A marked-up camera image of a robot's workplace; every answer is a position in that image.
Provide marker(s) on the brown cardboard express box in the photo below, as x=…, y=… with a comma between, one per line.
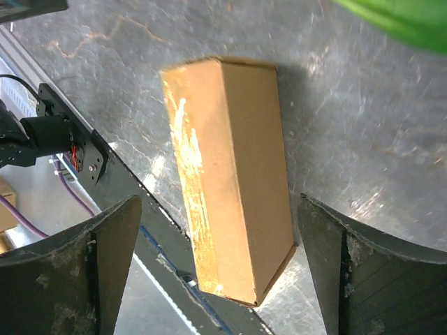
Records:
x=226, y=129

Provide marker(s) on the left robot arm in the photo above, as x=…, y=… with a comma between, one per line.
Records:
x=25, y=140

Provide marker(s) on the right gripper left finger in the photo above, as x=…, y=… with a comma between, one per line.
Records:
x=71, y=282

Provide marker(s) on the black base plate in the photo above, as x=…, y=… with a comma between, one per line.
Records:
x=162, y=246

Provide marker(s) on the green bok choy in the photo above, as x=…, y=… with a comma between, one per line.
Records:
x=417, y=23

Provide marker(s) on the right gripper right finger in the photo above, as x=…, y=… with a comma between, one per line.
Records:
x=368, y=281

